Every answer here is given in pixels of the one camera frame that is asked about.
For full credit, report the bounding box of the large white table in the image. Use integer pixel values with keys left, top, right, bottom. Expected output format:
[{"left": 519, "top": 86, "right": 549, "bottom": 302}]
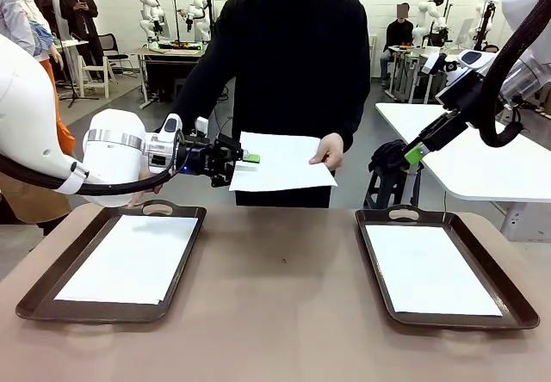
[{"left": 374, "top": 102, "right": 551, "bottom": 242}]

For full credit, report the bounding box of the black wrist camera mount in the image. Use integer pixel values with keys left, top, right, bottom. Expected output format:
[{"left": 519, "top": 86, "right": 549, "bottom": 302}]
[
  {"left": 421, "top": 52, "right": 490, "bottom": 120},
  {"left": 159, "top": 113, "right": 209, "bottom": 140}
]

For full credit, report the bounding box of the black office chair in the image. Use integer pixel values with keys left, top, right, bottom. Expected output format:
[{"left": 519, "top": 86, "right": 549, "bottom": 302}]
[{"left": 98, "top": 33, "right": 130, "bottom": 77}]

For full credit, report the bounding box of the black folding stool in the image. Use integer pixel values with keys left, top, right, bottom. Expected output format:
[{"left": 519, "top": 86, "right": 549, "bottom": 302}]
[{"left": 363, "top": 166, "right": 421, "bottom": 210}]

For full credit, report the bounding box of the brown apron garment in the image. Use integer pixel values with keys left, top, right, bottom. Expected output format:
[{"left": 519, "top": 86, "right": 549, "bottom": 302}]
[{"left": 0, "top": 170, "right": 72, "bottom": 224}]

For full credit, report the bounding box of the black tripod pole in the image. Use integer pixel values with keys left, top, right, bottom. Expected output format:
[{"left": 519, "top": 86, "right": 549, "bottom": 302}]
[{"left": 471, "top": 0, "right": 500, "bottom": 52}]

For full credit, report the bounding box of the person's torso black sweater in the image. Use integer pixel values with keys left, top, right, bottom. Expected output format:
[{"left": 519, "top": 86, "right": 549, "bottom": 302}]
[{"left": 201, "top": 0, "right": 372, "bottom": 209}]

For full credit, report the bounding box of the person's left hand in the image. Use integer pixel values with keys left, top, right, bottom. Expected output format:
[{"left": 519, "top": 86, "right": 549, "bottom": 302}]
[{"left": 308, "top": 133, "right": 345, "bottom": 170}]

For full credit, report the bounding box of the person's left forearm black sleeve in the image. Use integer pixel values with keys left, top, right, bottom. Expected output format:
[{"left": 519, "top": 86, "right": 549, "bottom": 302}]
[{"left": 333, "top": 89, "right": 372, "bottom": 151}]

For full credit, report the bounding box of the wooden background table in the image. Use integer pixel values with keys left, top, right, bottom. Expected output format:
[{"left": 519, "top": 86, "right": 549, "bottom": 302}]
[{"left": 137, "top": 46, "right": 207, "bottom": 110}]

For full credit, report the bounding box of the brown plastic serving tray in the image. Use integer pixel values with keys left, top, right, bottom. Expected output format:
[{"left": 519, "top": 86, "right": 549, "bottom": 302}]
[
  {"left": 355, "top": 204, "right": 541, "bottom": 330},
  {"left": 15, "top": 200, "right": 207, "bottom": 325}
]

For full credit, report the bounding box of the person's right forearm black sleeve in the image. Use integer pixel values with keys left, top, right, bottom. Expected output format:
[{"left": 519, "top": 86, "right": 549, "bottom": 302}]
[{"left": 170, "top": 65, "right": 220, "bottom": 138}]

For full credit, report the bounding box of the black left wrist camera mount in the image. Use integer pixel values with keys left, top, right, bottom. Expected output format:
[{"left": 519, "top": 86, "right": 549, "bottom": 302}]
[{"left": 159, "top": 113, "right": 209, "bottom": 140}]

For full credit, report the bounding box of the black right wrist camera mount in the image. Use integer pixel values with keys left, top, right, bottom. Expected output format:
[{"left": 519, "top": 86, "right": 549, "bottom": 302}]
[{"left": 421, "top": 52, "right": 490, "bottom": 120}]

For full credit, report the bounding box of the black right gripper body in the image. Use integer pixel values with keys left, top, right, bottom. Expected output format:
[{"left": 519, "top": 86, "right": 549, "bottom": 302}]
[{"left": 413, "top": 112, "right": 469, "bottom": 151}]

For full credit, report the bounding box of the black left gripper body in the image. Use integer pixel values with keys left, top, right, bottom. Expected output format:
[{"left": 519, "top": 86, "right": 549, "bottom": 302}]
[{"left": 176, "top": 132, "right": 245, "bottom": 188}]

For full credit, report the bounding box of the person's right hand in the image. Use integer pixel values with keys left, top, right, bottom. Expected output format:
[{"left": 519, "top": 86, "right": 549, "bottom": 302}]
[{"left": 127, "top": 170, "right": 164, "bottom": 208}]

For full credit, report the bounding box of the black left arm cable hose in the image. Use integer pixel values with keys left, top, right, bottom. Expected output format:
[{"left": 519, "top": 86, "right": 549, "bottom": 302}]
[{"left": 0, "top": 153, "right": 177, "bottom": 197}]

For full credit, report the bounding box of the seated background person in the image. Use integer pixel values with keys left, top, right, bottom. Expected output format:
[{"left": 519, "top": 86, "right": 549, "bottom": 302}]
[{"left": 378, "top": 3, "right": 415, "bottom": 89}]

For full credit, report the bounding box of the black bag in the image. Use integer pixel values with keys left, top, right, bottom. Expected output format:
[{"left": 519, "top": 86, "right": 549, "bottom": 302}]
[{"left": 368, "top": 139, "right": 418, "bottom": 172}]

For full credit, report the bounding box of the background person black jacket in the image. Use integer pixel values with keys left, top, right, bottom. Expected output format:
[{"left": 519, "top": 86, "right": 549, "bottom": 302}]
[{"left": 59, "top": 0, "right": 104, "bottom": 68}]

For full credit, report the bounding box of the white wooden folding chair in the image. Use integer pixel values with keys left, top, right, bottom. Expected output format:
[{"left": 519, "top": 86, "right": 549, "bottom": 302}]
[{"left": 78, "top": 54, "right": 117, "bottom": 99}]

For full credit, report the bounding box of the background computer monitor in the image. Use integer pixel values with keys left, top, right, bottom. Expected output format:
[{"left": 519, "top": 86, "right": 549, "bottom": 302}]
[{"left": 455, "top": 17, "right": 475, "bottom": 48}]

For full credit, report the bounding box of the grey plastic stool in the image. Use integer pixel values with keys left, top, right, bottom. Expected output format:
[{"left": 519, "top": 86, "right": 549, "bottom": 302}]
[{"left": 173, "top": 76, "right": 190, "bottom": 104}]

